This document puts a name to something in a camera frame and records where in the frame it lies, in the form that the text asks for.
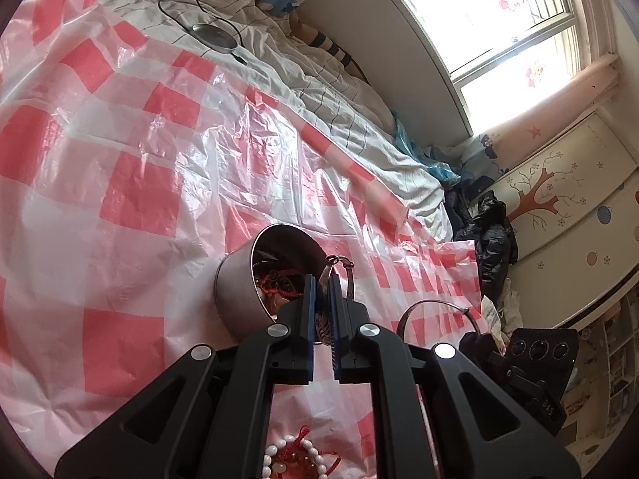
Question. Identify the white striped duvet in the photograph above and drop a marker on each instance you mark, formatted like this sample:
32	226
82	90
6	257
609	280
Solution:
308	80

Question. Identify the blue plastic bag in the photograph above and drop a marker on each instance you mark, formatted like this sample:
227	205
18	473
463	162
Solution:
440	170

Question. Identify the striped pillow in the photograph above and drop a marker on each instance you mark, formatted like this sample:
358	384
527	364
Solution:
316	39

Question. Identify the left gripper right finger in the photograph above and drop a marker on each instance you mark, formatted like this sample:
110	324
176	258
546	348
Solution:
436	414

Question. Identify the tree decorated wardrobe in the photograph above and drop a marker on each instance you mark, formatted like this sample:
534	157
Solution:
574	209

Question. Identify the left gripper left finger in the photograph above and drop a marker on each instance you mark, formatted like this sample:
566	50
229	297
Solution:
207	415

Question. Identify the silver bangle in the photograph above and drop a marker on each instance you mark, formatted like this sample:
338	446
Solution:
430	321

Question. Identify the red white checkered plastic sheet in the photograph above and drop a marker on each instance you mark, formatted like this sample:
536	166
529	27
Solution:
129	169

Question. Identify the jewelry pile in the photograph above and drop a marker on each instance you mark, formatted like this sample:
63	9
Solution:
278	283

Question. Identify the black jacket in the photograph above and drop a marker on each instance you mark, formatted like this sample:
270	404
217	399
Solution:
493	236

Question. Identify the round silver metal tin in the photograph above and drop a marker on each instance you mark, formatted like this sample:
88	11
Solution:
233	290

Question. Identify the round grey charger pad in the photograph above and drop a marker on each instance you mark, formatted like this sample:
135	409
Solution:
214	37

